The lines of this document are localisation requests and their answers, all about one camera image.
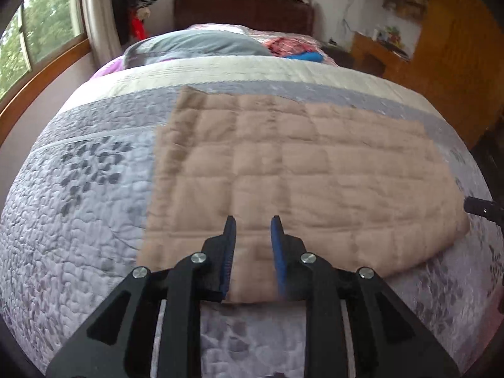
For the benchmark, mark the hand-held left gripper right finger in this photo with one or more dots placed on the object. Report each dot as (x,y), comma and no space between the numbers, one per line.
(277,252)

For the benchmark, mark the coat rack with clothes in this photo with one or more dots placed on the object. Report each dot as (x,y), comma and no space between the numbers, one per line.
(130,12)

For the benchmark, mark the potted flowers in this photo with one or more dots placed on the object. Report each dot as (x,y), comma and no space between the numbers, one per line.
(391,34)

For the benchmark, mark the dark wooden headboard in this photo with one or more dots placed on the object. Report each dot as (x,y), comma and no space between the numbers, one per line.
(244,12)

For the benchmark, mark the blue cloth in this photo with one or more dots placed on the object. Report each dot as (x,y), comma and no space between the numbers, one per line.
(307,57)

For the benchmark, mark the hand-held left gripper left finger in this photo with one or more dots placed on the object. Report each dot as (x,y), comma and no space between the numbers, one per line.
(230,244)

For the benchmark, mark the red plaid cloth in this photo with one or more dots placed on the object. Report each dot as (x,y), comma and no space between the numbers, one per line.
(287,46)

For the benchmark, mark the beige quilted jacket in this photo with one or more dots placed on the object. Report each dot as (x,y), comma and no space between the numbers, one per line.
(315,173)

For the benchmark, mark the dark nightstand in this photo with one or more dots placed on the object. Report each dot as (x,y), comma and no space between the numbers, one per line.
(336,56)

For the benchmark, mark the large wooden framed window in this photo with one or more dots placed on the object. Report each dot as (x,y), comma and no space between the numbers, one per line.
(43,27)

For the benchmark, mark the white bottle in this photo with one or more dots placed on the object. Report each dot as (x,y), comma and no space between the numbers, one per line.
(375,33)

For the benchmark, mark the wooden wardrobe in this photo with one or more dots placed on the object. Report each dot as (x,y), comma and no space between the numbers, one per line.
(456,47)

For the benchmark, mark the bed with grey quilt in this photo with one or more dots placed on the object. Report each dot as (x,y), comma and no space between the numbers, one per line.
(78,204)

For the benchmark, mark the grey pillow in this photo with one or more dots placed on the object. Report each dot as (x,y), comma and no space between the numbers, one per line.
(197,47)

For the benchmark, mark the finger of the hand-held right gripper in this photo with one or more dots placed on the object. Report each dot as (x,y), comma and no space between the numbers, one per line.
(486,208)

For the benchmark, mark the purple blanket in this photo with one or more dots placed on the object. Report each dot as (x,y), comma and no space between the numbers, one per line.
(108,69)

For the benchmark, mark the wooden desk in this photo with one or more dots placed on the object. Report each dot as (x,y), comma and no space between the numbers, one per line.
(374,55)

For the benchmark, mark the wooden wall shelf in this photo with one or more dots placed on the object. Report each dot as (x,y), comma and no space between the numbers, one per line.
(405,0)

